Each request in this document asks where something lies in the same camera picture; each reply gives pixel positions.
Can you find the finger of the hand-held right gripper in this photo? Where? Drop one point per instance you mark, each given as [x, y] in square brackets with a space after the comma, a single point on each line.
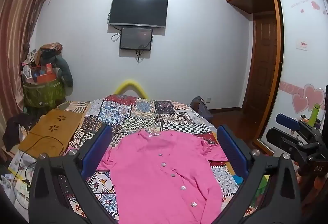
[278, 137]
[288, 120]

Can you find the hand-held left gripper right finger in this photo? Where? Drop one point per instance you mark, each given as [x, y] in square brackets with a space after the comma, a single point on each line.
[232, 147]

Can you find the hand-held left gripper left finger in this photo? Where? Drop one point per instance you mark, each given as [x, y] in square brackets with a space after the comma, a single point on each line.
[96, 149]

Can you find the pink button shirt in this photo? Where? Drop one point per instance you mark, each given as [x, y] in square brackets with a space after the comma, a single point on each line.
[158, 175]

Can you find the green bottle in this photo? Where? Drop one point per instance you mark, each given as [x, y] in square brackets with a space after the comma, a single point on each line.
[314, 113]

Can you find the yellow wooden lap board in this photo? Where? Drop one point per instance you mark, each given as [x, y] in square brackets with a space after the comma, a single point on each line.
[51, 131]

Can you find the patchwork printed blanket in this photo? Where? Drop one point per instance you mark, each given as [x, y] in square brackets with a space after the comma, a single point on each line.
[143, 113]

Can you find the brown wooden door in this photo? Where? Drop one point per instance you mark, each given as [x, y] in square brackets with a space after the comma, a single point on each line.
[264, 60]

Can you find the green fabric basket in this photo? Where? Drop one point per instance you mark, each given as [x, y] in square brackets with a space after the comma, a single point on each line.
[42, 93]

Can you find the dark garment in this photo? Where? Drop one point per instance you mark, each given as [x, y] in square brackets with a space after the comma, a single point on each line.
[18, 128]

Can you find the pile of white papers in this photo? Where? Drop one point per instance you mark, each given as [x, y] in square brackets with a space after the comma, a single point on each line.
[15, 170]

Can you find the dark green jacket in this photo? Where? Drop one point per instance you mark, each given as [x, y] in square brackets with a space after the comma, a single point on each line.
[65, 71]

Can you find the orange box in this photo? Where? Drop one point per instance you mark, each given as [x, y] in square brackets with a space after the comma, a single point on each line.
[46, 76]

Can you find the white sliding wardrobe door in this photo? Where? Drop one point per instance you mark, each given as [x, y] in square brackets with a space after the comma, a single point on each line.
[299, 21]

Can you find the brown patterned bag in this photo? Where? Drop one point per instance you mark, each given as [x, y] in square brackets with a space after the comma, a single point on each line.
[50, 49]

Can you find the brown striped curtain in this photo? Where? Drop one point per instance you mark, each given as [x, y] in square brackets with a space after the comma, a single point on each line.
[15, 21]

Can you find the white wall outlet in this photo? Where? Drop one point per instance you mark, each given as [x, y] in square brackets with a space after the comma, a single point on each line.
[208, 100]

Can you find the small black wall monitor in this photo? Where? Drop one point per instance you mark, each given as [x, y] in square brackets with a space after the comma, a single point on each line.
[135, 38]

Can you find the black wall television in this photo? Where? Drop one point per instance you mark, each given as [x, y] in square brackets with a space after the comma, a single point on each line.
[138, 10]

